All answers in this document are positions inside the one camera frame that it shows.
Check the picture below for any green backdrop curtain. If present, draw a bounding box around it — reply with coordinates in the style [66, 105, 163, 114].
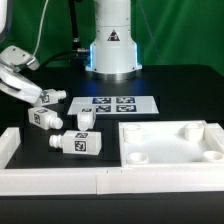
[0, 0, 224, 75]

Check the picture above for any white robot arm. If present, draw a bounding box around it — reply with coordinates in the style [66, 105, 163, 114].
[0, 0, 142, 104]

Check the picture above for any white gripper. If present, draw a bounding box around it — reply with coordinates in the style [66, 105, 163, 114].
[0, 65, 42, 104]

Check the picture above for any white square tabletop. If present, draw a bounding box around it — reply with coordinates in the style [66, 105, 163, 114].
[119, 120, 224, 167]

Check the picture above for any white AprilTag sheet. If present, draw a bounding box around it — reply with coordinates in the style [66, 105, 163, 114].
[68, 96, 159, 115]

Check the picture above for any white cable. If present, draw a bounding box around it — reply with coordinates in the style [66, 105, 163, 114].
[32, 0, 50, 58]

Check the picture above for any white U-shaped fence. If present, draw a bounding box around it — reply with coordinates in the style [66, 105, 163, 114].
[0, 128, 224, 196]

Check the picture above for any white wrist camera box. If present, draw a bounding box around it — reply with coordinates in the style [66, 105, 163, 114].
[0, 46, 39, 71]

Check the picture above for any black cable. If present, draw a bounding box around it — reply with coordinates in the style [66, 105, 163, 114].
[39, 0, 92, 68]

